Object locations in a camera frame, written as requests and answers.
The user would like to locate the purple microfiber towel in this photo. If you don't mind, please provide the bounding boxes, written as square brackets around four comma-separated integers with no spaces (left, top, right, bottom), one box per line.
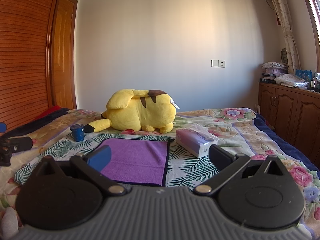
[96,138,172,186]

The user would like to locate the blue cylindrical cup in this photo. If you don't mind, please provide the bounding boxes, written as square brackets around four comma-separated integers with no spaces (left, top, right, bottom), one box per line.
[70,124,84,142]

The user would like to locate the floral bed cover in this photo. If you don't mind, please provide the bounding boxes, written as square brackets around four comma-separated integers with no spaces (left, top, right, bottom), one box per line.
[1,108,319,239]

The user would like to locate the white tissue pack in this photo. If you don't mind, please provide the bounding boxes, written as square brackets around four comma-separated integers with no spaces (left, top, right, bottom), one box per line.
[175,124,219,158]

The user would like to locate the dark blue red blanket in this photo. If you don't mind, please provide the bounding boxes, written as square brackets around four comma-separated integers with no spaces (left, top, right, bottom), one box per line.
[1,106,69,139]

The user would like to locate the yellow Pikachu plush toy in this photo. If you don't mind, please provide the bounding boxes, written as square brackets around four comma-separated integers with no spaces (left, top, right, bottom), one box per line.
[84,89,179,134]

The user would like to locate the wooden side cabinet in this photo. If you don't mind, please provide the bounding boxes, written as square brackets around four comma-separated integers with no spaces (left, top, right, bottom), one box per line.
[258,83,319,167]

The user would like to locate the folded white cloth pile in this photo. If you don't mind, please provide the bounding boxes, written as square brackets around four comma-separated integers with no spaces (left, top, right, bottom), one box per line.
[275,74,309,88]

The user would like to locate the stacked boxes and linens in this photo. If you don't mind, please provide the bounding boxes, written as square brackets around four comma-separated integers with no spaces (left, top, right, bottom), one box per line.
[260,61,289,84]

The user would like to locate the blue boxes on cabinet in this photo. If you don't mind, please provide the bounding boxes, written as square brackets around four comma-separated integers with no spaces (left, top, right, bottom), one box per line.
[295,69,313,82]

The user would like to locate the wooden door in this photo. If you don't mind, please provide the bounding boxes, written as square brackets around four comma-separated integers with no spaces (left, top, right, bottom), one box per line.
[52,0,78,109]

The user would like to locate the wooden slatted wardrobe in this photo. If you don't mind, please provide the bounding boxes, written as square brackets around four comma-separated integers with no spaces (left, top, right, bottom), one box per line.
[1,0,57,131]

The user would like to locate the patterned beige curtain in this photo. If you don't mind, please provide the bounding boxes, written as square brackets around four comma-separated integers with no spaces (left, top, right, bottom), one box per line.
[271,0,300,74]

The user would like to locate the white wall socket plate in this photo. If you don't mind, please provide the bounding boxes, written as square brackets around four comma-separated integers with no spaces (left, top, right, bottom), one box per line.
[211,60,226,68]

